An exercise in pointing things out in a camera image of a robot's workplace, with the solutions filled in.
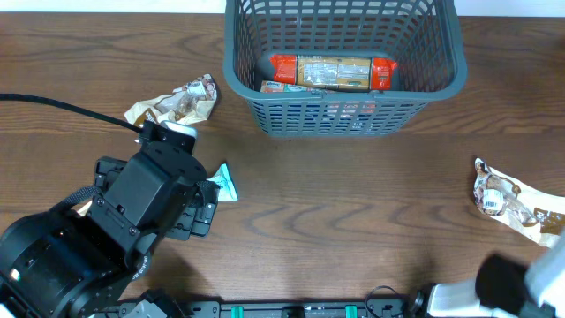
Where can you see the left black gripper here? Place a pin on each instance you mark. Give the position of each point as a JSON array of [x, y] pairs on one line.
[[194, 222]]

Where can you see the orange tan pasta package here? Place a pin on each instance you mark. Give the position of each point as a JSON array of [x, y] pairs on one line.
[[338, 73]]

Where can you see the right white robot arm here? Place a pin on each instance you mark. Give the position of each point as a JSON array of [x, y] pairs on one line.
[[505, 288]]

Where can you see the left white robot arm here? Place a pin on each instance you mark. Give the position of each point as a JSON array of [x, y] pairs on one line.
[[77, 258]]

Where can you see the teal wrapped snack pack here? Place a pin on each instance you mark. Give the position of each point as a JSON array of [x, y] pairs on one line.
[[222, 178]]

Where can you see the crumpled beige paper bag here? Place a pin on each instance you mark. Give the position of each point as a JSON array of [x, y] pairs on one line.
[[84, 209]]

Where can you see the beige snack bag with window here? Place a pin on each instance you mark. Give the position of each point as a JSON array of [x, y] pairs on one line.
[[186, 105]]

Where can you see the grey plastic mesh basket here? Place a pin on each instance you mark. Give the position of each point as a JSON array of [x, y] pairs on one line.
[[422, 36]]

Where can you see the beige cookie bag right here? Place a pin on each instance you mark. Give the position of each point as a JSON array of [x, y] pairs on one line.
[[536, 215]]

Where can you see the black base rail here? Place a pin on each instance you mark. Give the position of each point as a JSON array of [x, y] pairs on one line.
[[386, 304]]

